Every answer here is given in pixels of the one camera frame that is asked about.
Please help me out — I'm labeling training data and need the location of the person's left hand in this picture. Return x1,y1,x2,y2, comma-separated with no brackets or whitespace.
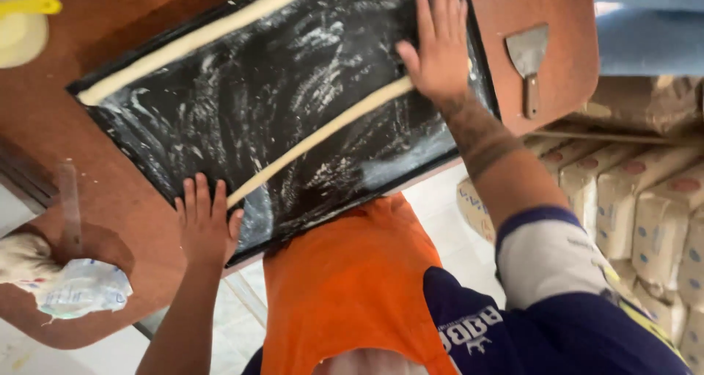
174,173,245,267

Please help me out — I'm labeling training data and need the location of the person's right hand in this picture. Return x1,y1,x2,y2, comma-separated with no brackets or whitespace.
395,0,470,104

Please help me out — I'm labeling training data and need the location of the thin dough rope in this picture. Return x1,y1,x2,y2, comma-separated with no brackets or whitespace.
226,76,416,209

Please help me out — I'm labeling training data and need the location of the crumpled plastic flour bag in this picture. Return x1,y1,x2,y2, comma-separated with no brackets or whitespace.
34,258,134,321

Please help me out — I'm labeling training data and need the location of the clear plastic scraper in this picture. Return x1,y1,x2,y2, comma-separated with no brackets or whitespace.
56,162,84,261

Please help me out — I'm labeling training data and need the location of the black floured baking tray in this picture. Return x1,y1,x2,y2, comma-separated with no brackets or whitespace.
66,0,501,268

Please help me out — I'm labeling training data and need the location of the orange apron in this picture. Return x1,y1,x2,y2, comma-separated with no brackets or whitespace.
261,192,460,375

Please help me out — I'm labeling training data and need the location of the lump of dough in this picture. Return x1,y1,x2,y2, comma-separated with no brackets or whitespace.
0,232,62,286

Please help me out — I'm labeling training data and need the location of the brown paper sack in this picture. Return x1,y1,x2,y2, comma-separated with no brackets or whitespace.
566,76,704,139

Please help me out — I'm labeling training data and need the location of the blue cloth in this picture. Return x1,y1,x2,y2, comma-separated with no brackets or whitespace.
592,0,704,78

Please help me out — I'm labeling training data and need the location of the stack of flour sacks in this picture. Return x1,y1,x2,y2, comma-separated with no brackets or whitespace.
455,136,704,373

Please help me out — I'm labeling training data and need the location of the navy and white shirt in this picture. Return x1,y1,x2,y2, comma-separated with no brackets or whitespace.
241,206,693,375

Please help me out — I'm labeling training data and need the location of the metal scraper with wooden handle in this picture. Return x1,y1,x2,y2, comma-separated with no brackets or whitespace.
505,23,550,120

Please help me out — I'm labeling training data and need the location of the thick dough rope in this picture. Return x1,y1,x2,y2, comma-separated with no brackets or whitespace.
76,0,337,107

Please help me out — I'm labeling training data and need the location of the cream container with yellow handle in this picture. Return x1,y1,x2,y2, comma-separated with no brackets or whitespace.
0,0,63,69

